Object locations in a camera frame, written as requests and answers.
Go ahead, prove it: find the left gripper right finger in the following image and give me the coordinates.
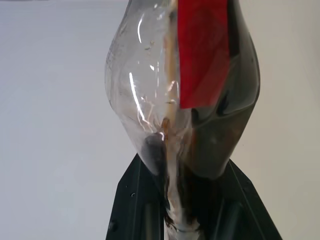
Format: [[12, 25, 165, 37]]
[[196, 157, 284, 240]]

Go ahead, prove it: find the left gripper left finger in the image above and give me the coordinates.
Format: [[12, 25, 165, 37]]
[[105, 152, 168, 240]]

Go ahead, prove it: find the clear cola bottle red label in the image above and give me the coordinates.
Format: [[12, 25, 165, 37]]
[[104, 0, 261, 240]]

